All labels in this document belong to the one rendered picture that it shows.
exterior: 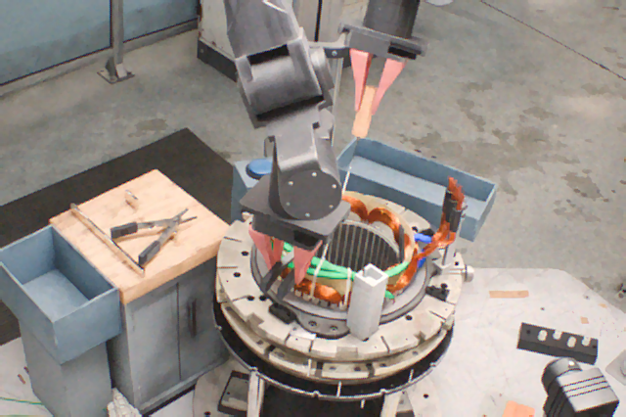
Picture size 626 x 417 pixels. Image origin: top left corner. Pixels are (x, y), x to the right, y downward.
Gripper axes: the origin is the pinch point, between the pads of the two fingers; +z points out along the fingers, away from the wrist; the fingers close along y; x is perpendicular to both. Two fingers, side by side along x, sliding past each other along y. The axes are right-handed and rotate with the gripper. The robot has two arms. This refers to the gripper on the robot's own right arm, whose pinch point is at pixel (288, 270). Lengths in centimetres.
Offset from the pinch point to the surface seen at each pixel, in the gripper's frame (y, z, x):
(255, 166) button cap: -21.3, 14.7, 35.8
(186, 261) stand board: -18.4, 13.9, 9.6
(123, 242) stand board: -27.6, 13.5, 7.9
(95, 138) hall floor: -144, 116, 157
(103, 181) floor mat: -124, 115, 135
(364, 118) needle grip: 1.3, -12.4, 14.9
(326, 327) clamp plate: 4.2, 9.9, 3.8
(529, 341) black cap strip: 28, 38, 47
